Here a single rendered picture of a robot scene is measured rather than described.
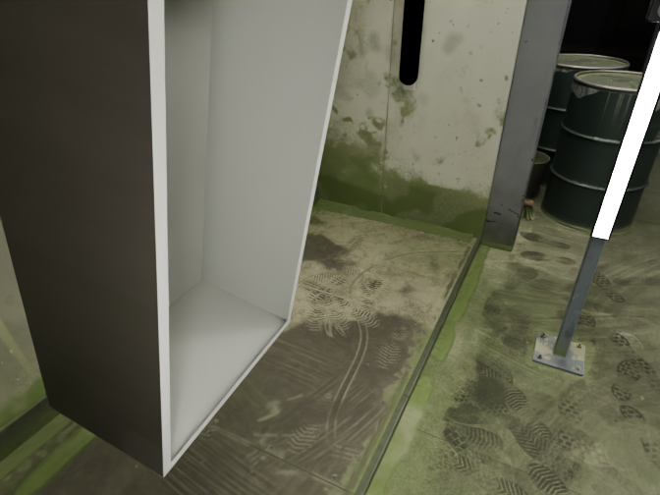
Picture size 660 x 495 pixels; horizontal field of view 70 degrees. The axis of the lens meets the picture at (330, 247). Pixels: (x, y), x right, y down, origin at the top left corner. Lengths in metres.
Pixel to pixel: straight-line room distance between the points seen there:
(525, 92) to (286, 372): 1.79
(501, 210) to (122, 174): 2.41
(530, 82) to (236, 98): 1.71
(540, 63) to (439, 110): 0.54
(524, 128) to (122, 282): 2.25
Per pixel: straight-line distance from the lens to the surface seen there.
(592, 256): 2.03
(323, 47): 1.16
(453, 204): 2.92
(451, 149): 2.81
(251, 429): 1.82
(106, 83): 0.68
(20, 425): 1.99
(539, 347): 2.32
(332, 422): 1.82
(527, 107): 2.69
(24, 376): 1.98
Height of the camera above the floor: 1.46
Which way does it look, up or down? 31 degrees down
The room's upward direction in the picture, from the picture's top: straight up
